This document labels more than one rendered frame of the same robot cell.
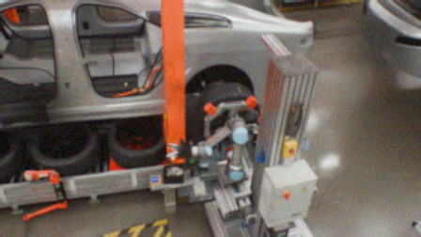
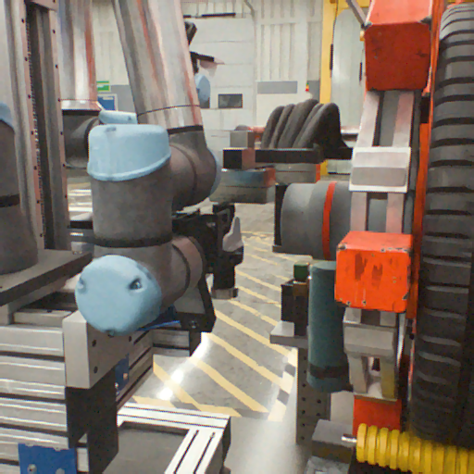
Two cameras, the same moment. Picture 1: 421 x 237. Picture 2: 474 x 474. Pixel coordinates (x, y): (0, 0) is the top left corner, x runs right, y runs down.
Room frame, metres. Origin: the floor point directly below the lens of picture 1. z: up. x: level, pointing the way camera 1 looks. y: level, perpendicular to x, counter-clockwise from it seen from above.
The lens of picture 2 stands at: (3.25, -1.07, 1.00)
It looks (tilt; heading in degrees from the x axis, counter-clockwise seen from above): 12 degrees down; 123
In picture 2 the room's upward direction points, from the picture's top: straight up
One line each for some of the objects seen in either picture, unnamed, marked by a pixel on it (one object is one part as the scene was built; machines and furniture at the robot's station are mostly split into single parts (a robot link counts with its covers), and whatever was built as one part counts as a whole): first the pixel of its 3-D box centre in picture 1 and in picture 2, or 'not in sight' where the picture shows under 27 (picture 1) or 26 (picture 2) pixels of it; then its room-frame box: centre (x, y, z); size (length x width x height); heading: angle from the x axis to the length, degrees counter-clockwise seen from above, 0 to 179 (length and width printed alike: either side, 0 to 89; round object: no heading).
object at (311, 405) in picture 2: (169, 195); (314, 380); (2.60, 0.38, 0.21); 0.10 x 0.10 x 0.42; 13
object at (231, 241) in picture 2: not in sight; (234, 235); (2.84, -0.45, 0.85); 0.09 x 0.03 x 0.06; 98
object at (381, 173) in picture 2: (231, 125); (390, 224); (3.00, -0.21, 0.85); 0.54 x 0.07 x 0.54; 103
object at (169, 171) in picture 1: (174, 174); (314, 294); (2.61, 0.33, 0.51); 0.20 x 0.14 x 0.13; 94
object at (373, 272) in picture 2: not in sight; (374, 268); (3.07, -0.51, 0.85); 0.09 x 0.08 x 0.07; 103
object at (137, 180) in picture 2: not in sight; (139, 182); (2.89, -0.69, 0.95); 0.11 x 0.08 x 0.11; 107
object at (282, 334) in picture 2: (172, 180); (314, 318); (2.61, 0.35, 0.44); 0.43 x 0.17 x 0.03; 103
